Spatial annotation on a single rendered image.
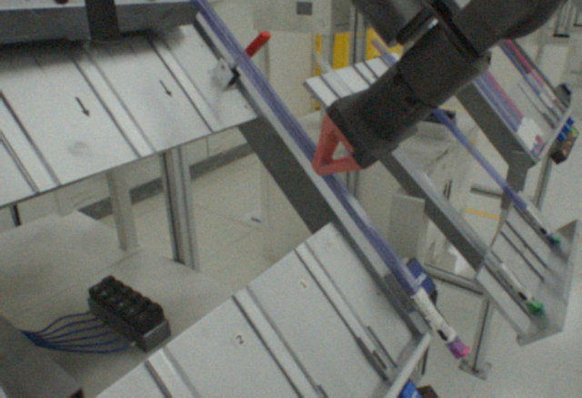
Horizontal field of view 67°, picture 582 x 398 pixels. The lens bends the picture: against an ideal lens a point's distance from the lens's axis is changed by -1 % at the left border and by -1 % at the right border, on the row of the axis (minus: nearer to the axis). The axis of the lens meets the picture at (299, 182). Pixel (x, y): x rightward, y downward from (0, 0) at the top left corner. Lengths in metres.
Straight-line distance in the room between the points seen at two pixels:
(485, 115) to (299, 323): 0.92
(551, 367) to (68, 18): 1.66
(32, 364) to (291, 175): 0.45
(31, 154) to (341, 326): 0.38
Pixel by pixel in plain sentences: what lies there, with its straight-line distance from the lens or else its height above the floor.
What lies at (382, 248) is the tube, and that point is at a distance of 0.49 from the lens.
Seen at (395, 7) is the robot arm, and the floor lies 1.14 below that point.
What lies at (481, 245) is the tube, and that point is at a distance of 0.71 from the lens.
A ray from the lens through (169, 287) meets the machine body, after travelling 0.91.
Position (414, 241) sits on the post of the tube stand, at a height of 0.72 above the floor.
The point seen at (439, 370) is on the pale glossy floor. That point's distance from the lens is 1.64.
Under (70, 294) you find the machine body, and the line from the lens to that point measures 0.96.
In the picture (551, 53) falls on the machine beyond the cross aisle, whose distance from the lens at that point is 4.86.
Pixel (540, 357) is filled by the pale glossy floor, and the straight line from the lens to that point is 1.80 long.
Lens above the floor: 1.16
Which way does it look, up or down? 24 degrees down
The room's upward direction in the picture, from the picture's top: straight up
